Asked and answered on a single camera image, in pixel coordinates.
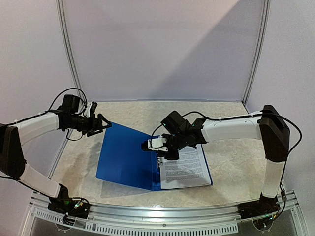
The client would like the left aluminium frame post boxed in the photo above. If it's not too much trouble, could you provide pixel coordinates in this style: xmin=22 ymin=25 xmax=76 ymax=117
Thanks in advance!
xmin=56 ymin=0 xmax=82 ymax=89

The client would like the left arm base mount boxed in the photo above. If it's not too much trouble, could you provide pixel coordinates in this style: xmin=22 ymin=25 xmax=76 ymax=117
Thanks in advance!
xmin=48 ymin=184 xmax=91 ymax=219

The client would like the printed paper sheet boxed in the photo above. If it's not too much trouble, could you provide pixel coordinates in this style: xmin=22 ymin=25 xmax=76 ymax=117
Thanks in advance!
xmin=159 ymin=145 xmax=213 ymax=190

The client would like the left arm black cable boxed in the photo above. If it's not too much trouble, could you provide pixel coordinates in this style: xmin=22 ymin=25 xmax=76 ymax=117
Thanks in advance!
xmin=46 ymin=88 xmax=88 ymax=141

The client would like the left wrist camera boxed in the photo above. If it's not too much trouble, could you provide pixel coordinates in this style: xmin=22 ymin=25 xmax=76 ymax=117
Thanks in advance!
xmin=83 ymin=101 xmax=98 ymax=118

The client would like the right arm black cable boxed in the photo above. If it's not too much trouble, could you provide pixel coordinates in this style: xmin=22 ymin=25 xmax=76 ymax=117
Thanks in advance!
xmin=150 ymin=111 xmax=303 ymax=200

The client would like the right aluminium frame post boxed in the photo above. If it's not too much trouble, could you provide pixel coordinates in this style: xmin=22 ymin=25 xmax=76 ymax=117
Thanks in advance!
xmin=242 ymin=0 xmax=271 ymax=106

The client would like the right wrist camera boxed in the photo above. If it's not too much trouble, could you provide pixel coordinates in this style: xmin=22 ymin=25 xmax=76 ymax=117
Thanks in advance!
xmin=141 ymin=137 xmax=168 ymax=152

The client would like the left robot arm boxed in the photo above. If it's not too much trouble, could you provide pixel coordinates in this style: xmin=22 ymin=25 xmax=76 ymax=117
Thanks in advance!
xmin=0 ymin=94 xmax=112 ymax=213

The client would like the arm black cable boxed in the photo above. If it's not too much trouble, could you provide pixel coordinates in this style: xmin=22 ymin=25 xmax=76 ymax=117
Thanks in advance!
xmin=150 ymin=111 xmax=303 ymax=200
xmin=46 ymin=88 xmax=88 ymax=141

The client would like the aluminium frame post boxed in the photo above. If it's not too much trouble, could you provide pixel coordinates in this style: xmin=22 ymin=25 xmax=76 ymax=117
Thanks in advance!
xmin=56 ymin=0 xmax=82 ymax=89
xmin=242 ymin=0 xmax=271 ymax=106

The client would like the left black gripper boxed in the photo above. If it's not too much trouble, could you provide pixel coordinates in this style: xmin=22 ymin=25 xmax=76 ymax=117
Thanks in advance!
xmin=66 ymin=113 xmax=112 ymax=137

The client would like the aluminium front rail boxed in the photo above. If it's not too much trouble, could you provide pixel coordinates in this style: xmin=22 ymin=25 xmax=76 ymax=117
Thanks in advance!
xmin=22 ymin=191 xmax=308 ymax=236

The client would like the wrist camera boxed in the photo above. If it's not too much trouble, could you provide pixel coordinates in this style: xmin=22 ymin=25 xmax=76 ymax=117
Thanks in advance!
xmin=141 ymin=137 xmax=168 ymax=152
xmin=83 ymin=101 xmax=98 ymax=118

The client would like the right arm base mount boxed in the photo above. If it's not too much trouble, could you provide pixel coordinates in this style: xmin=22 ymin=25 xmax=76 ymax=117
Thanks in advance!
xmin=237 ymin=194 xmax=287 ymax=220

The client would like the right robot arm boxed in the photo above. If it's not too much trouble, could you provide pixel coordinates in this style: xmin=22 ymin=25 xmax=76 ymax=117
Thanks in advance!
xmin=155 ymin=105 xmax=290 ymax=214

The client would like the blue plastic folder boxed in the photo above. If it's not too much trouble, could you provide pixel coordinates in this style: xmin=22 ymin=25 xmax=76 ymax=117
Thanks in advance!
xmin=95 ymin=121 xmax=213 ymax=192

